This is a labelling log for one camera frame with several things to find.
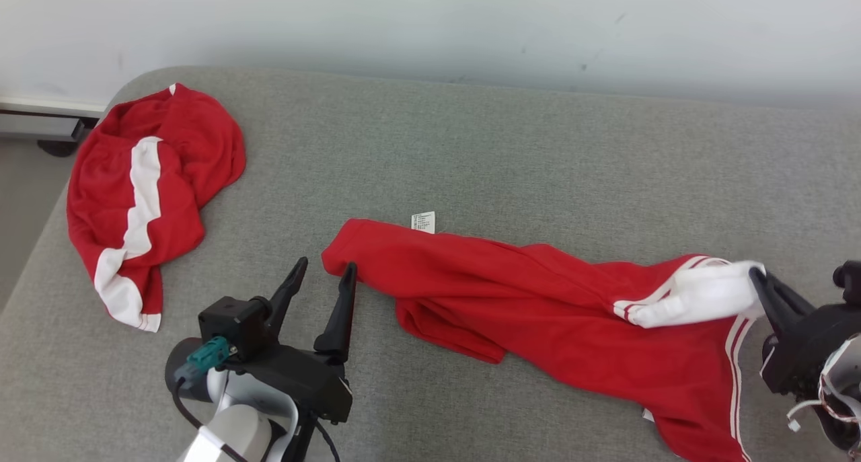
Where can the teal left camera connector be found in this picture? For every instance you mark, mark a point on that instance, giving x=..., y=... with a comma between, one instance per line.
x=208, y=354

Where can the red shorts with white stripe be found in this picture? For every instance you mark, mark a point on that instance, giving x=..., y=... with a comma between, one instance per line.
x=175, y=139

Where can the grey fabric sofa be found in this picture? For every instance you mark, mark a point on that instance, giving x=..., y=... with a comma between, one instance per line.
x=471, y=152

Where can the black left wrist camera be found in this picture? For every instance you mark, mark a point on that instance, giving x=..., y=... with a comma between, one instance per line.
x=232, y=324

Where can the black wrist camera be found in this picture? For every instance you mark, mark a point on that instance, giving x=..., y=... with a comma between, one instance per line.
x=232, y=324
x=849, y=274

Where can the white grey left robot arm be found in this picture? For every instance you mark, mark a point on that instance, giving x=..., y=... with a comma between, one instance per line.
x=242, y=428

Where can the white wall baseboard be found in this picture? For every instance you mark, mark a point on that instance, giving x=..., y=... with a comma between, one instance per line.
x=47, y=105

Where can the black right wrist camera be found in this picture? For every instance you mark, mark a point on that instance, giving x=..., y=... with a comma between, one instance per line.
x=849, y=274

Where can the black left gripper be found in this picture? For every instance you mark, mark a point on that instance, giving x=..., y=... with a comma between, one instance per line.
x=303, y=381

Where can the red basketball jersey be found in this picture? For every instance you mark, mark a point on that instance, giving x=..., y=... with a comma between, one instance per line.
x=538, y=294

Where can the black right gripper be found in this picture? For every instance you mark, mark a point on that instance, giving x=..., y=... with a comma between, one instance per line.
x=807, y=348

